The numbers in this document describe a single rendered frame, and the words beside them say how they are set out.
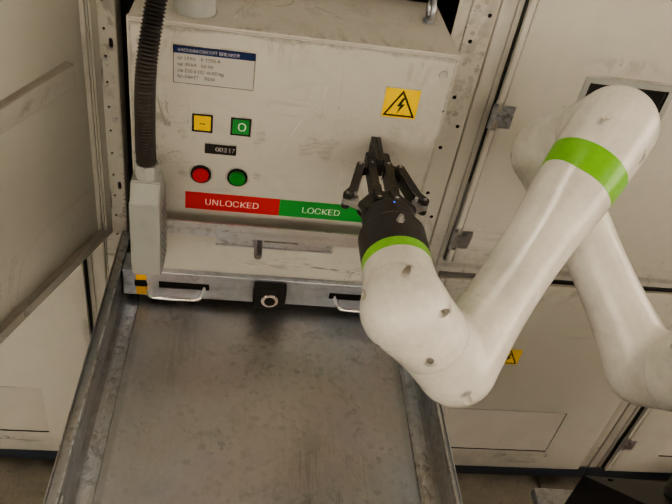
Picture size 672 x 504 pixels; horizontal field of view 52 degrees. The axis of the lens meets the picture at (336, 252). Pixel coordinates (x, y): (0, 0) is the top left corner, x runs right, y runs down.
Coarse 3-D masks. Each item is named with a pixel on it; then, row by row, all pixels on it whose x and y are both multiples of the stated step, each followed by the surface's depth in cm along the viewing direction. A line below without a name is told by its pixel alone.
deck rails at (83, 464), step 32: (128, 320) 127; (96, 352) 112; (96, 384) 113; (416, 384) 125; (96, 416) 110; (416, 416) 120; (96, 448) 106; (416, 448) 115; (64, 480) 95; (96, 480) 102; (448, 480) 105
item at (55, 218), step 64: (0, 0) 99; (64, 0) 112; (0, 64) 103; (64, 64) 116; (0, 128) 104; (64, 128) 123; (0, 192) 112; (64, 192) 130; (0, 256) 117; (64, 256) 137; (0, 320) 123
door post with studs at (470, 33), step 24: (480, 0) 119; (456, 24) 122; (480, 24) 122; (456, 48) 125; (480, 48) 125; (456, 96) 131; (456, 120) 134; (456, 144) 138; (432, 168) 141; (432, 192) 145; (432, 216) 149
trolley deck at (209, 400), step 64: (192, 320) 130; (256, 320) 132; (320, 320) 135; (128, 384) 117; (192, 384) 118; (256, 384) 120; (320, 384) 123; (384, 384) 125; (64, 448) 106; (128, 448) 107; (192, 448) 109; (256, 448) 111; (320, 448) 112; (384, 448) 114; (448, 448) 116
